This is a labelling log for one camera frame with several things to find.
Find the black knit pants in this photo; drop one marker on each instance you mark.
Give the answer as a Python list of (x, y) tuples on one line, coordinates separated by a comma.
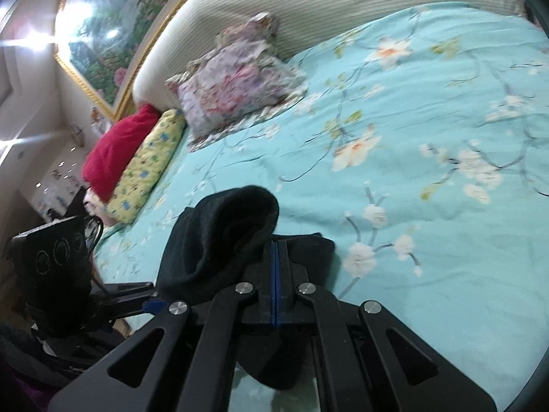
[(210, 247)]

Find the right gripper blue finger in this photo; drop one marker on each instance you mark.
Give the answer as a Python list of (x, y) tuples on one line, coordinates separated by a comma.
[(282, 281), (273, 282)]

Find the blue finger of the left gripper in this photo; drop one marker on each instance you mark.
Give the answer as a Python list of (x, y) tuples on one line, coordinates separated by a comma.
[(153, 306)]

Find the gold framed landscape painting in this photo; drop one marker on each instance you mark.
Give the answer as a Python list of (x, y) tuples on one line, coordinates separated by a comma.
[(101, 44)]

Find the yellow patterned pillow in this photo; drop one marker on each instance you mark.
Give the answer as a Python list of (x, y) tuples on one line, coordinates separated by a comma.
[(146, 167)]

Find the turquoise floral bedsheet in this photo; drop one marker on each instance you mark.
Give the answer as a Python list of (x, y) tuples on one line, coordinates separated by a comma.
[(421, 151)]

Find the red pillow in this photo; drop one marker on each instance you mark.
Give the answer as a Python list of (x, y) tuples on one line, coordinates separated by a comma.
[(106, 162)]

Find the white striped headboard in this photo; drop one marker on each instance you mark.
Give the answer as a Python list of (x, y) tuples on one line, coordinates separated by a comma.
[(302, 24)]

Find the purple floral pillow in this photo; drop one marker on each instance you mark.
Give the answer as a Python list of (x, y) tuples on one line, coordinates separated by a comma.
[(241, 82)]

